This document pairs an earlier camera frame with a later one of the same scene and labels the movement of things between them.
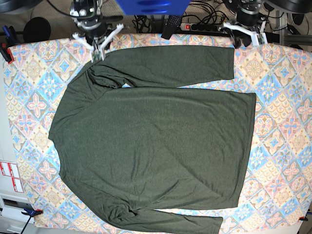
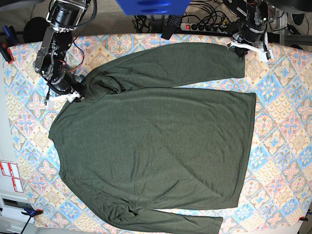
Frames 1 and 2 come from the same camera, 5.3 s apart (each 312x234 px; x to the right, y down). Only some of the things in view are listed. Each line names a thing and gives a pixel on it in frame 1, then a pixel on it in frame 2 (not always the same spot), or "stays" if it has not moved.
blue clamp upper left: (10, 40) stays
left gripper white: (106, 43) -> (49, 103)
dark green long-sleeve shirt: (127, 153) stays
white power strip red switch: (195, 27) stays
